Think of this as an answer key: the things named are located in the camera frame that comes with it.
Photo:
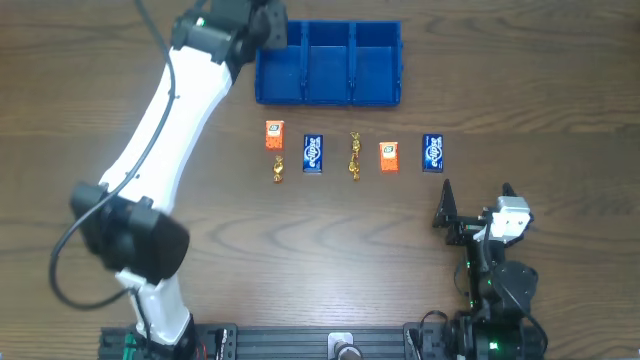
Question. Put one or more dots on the mounting rail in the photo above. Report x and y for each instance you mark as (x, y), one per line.
(300, 342)

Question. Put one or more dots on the orange candy box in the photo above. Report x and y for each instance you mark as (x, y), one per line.
(274, 136)
(388, 157)

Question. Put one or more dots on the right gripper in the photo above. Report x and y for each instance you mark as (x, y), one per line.
(462, 231)

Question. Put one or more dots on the gold candy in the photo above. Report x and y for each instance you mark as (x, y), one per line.
(278, 170)
(354, 169)
(355, 144)

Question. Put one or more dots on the blue tray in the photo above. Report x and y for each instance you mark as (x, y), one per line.
(325, 70)

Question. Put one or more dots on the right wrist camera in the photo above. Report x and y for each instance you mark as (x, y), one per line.
(507, 217)

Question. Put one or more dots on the blue candy pack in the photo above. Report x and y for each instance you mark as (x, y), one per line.
(312, 153)
(432, 153)

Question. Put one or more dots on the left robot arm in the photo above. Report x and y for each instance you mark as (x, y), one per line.
(185, 115)

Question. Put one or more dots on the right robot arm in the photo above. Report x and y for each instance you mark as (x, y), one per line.
(515, 285)

